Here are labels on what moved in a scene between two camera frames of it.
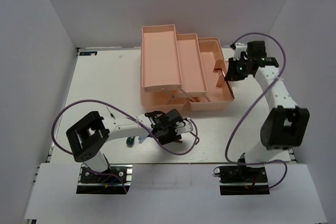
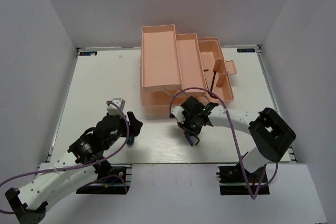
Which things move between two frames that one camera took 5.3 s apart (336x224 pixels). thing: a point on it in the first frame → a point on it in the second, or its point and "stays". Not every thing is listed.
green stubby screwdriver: x=129 y=141 stays
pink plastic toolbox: x=180 y=69 stays
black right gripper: x=231 y=75 → x=185 y=126
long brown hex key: x=220 y=69 → x=213 y=78
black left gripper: x=172 y=137 → x=135 y=125
